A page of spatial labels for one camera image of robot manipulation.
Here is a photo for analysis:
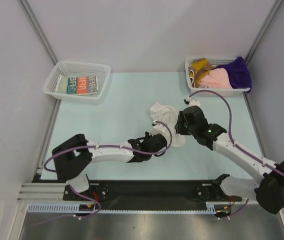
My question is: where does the white towel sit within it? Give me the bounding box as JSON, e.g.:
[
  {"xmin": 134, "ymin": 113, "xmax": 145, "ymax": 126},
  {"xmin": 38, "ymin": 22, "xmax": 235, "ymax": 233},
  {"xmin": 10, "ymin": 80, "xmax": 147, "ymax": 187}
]
[{"xmin": 149, "ymin": 102, "xmax": 185, "ymax": 148}]

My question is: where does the colourful rabbit print towel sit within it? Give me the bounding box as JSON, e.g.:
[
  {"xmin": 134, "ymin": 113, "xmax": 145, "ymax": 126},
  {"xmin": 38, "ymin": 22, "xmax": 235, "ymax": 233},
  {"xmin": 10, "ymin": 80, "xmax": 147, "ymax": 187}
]
[{"xmin": 55, "ymin": 75, "xmax": 99, "ymax": 96}]

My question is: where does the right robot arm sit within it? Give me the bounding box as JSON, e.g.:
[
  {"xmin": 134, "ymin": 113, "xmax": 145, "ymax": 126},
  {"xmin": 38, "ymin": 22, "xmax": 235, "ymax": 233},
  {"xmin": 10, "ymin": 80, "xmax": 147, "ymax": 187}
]
[{"xmin": 175, "ymin": 106, "xmax": 284, "ymax": 214}]

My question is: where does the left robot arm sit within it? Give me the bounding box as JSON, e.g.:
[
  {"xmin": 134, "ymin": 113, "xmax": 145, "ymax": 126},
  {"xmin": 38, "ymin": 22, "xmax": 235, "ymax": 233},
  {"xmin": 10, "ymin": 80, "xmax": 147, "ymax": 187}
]
[{"xmin": 52, "ymin": 132, "xmax": 171, "ymax": 200}]

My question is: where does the white basket with towels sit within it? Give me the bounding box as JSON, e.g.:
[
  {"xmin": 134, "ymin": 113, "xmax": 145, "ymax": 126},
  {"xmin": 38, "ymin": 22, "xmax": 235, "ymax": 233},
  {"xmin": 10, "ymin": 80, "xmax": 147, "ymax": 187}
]
[{"xmin": 185, "ymin": 55, "xmax": 250, "ymax": 97}]

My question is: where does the pink towel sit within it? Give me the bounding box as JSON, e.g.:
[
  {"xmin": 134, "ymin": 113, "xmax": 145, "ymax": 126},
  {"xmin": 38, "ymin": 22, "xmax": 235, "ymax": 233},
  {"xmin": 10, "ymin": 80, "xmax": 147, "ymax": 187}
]
[{"xmin": 197, "ymin": 68, "xmax": 233, "ymax": 90}]

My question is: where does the yellow patterned towel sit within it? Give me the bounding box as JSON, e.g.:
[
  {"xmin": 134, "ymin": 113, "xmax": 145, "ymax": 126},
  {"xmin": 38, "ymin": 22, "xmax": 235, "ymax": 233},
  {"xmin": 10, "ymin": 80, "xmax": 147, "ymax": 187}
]
[{"xmin": 188, "ymin": 58, "xmax": 216, "ymax": 88}]

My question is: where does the purple towel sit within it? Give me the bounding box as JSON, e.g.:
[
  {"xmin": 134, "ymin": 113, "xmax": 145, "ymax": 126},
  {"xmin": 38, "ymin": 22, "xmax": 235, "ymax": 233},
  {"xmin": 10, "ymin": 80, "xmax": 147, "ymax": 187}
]
[{"xmin": 217, "ymin": 56, "xmax": 252, "ymax": 93}]

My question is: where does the empty white plastic basket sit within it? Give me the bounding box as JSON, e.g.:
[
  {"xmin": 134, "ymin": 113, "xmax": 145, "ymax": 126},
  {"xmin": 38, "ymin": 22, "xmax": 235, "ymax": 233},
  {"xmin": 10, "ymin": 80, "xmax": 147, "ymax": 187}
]
[{"xmin": 43, "ymin": 60, "xmax": 111, "ymax": 104}]

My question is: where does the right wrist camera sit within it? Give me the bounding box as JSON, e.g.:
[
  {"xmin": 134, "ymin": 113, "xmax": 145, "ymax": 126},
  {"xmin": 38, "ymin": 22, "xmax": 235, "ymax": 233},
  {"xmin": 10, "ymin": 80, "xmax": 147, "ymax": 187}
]
[{"xmin": 184, "ymin": 97, "xmax": 201, "ymax": 108}]

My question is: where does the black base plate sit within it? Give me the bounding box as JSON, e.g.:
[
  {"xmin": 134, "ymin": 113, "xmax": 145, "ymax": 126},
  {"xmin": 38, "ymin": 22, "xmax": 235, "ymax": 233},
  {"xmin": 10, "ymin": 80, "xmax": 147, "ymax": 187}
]
[{"xmin": 31, "ymin": 172, "xmax": 242, "ymax": 212}]

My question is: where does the right aluminium corner post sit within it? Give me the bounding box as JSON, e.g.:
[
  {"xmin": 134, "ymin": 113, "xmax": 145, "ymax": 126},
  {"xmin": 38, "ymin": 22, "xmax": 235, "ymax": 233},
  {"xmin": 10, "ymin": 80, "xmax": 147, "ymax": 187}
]
[{"xmin": 245, "ymin": 0, "xmax": 284, "ymax": 66}]

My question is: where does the aluminium corner post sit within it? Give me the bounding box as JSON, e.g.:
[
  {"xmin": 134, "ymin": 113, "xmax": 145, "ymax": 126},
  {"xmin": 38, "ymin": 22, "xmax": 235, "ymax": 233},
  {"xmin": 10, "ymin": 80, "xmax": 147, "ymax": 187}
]
[
  {"xmin": 17, "ymin": 0, "xmax": 58, "ymax": 65},
  {"xmin": 245, "ymin": 0, "xmax": 284, "ymax": 66}
]

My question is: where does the grey cable duct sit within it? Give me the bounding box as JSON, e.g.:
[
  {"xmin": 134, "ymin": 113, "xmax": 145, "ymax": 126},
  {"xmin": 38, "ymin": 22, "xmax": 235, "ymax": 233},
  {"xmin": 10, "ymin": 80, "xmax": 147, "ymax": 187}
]
[{"xmin": 27, "ymin": 203, "xmax": 231, "ymax": 216}]

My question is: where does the left aluminium corner post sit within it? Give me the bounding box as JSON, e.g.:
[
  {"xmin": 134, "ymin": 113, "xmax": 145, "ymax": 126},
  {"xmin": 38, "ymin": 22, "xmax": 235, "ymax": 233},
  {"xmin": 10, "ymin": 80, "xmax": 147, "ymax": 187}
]
[{"xmin": 17, "ymin": 0, "xmax": 58, "ymax": 65}]

